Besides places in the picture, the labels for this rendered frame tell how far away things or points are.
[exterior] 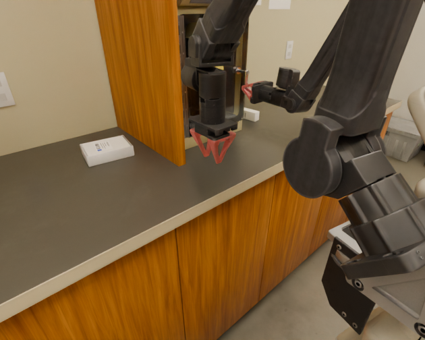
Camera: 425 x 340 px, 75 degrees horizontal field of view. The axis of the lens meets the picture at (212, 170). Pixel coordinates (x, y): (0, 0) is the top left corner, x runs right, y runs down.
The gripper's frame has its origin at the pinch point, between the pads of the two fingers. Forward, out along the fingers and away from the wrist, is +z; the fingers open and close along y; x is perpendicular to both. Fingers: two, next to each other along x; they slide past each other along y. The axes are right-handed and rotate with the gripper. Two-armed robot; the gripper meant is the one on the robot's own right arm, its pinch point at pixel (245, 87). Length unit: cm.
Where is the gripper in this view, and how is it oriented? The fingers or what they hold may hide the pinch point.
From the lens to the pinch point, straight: 110.4
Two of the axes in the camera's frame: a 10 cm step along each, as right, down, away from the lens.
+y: -7.6, 3.3, -5.6
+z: -6.5, -4.0, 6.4
